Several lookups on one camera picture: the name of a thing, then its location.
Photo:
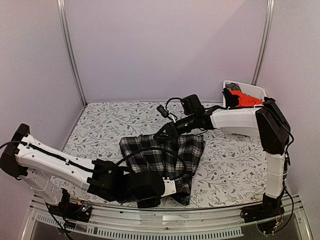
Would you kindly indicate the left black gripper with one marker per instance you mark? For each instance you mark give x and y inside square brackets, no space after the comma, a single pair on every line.
[153,205]

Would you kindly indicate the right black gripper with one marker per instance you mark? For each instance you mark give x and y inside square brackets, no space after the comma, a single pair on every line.
[170,132]

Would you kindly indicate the black white plaid skirt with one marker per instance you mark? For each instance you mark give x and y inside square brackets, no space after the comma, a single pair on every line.
[179,158]

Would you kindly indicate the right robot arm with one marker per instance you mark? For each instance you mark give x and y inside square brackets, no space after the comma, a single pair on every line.
[265,121]

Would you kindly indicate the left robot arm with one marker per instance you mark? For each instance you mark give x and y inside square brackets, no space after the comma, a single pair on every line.
[26,158]

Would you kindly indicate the white plastic laundry bin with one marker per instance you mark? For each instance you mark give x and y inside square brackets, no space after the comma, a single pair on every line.
[248,89]

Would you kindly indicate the black garment in bin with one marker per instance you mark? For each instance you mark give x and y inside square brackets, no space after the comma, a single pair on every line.
[231,100]

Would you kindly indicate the grey garment in bin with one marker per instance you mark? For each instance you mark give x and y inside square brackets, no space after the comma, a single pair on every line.
[231,86]

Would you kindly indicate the red orange garment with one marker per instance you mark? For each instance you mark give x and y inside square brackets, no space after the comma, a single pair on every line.
[243,100]

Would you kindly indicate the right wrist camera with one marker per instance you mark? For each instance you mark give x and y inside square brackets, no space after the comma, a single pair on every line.
[164,113]

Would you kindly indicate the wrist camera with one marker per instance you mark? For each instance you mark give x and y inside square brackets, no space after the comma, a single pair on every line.
[172,186]
[164,113]

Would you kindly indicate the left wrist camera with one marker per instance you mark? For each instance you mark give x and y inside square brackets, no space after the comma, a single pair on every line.
[172,186]

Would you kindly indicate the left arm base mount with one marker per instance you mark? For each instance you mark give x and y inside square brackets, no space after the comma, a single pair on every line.
[80,211]

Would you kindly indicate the aluminium front rail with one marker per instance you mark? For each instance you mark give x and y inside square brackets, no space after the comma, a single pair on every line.
[119,222]

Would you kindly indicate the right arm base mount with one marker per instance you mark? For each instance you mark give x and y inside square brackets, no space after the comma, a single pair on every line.
[270,207]

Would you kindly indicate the left aluminium frame post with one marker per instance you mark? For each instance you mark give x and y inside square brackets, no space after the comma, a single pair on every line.
[61,7]

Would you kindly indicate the aluminium frame post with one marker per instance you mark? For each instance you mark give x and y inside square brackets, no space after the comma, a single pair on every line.
[61,7]
[264,41]

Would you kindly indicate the right aluminium frame post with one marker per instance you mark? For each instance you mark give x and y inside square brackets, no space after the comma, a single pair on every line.
[264,41]

